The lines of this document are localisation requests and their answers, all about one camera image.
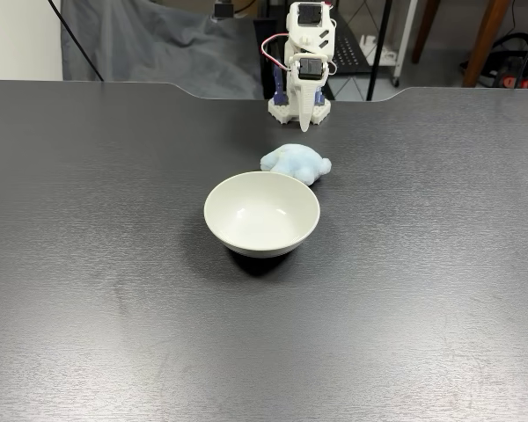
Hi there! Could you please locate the white bowl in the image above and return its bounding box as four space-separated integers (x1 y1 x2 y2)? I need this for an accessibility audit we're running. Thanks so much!
203 171 321 259

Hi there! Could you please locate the thick brown wooden leg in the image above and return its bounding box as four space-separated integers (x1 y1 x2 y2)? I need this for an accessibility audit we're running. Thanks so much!
461 0 523 88

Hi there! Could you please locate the white red looped cable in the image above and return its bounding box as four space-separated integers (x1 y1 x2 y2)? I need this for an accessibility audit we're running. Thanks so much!
260 33 292 71

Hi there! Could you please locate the thin brown wooden leg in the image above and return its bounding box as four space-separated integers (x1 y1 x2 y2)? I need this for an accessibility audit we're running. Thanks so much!
411 0 444 65

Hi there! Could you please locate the black vacuum cleaner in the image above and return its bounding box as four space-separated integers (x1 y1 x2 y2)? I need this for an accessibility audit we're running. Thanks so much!
459 30 528 90

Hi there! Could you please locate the skyblue plush doll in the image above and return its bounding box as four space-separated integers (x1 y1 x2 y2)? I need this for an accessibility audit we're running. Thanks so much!
259 142 334 188

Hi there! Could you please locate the white cart frame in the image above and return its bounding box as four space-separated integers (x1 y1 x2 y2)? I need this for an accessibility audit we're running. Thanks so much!
358 0 420 88

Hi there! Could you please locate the black metal pole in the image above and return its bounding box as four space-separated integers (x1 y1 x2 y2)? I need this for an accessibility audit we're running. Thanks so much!
365 0 391 102

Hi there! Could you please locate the grey cloth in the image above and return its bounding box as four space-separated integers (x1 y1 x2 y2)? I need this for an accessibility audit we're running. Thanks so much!
60 0 266 100

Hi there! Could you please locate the black perforated metal shelf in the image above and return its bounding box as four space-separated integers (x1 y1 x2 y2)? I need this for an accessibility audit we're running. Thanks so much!
324 8 378 76

